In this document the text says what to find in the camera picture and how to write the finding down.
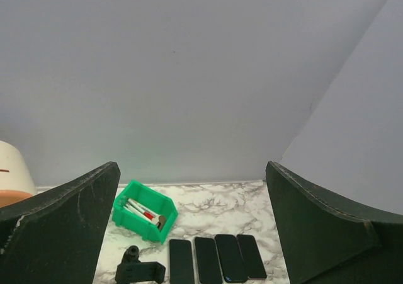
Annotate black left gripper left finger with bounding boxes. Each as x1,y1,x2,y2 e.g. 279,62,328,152
1,162,120,284

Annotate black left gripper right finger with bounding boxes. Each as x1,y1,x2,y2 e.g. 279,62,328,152
266,161,402,283

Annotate pink-edged black phone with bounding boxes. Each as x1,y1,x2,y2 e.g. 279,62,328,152
236,234,267,280

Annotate black tall phone stand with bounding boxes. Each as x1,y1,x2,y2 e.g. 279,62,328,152
115,246,166,283

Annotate silver-edged phone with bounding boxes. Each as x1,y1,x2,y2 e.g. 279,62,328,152
195,237,222,284

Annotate beige orange drawer box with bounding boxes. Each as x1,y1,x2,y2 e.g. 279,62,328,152
0,141,37,208

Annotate items inside green bin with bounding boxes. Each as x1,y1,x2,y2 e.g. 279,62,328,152
124,198,166,231

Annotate green plastic bin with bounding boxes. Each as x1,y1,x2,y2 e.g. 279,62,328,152
112,180,178,244

